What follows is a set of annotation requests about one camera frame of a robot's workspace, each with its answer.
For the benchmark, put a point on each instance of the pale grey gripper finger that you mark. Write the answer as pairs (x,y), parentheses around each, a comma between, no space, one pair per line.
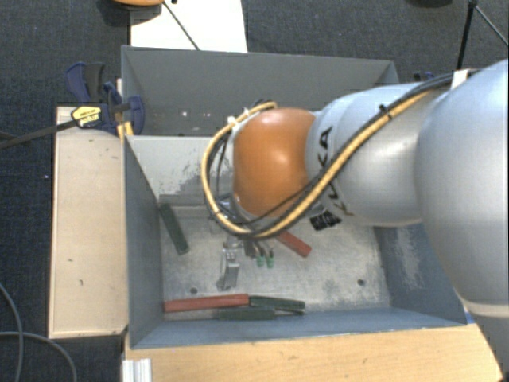
(233,274)
(221,281)

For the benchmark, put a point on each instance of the red-brown flat block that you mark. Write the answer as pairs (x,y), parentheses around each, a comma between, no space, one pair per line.
(204,303)
(297,245)

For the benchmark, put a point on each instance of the grey metal bin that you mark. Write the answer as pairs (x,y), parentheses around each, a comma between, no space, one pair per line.
(342,277)

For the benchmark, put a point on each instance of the pale wood flat board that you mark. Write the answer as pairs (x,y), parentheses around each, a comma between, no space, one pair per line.
(89,233)

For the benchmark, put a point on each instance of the black cylinder on white bracket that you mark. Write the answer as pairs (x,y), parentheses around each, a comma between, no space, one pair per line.
(324,221)

